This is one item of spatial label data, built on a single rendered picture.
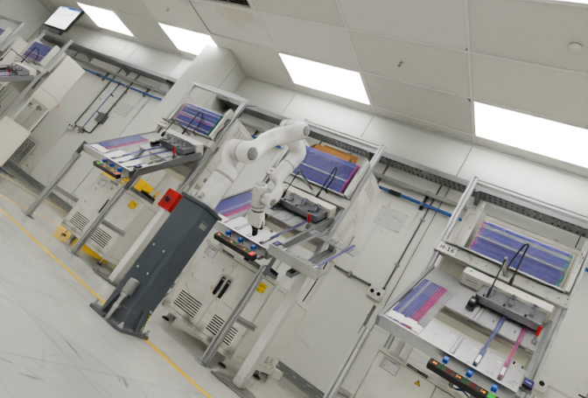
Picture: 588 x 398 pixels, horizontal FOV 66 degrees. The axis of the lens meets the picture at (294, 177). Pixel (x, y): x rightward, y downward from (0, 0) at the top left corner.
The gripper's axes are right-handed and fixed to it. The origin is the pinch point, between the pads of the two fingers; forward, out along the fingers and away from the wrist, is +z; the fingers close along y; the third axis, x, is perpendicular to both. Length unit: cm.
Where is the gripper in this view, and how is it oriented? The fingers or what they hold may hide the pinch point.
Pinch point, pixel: (255, 232)
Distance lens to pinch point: 273.8
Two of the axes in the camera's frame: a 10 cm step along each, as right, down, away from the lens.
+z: -1.4, 9.2, 3.7
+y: 7.7, 3.3, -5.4
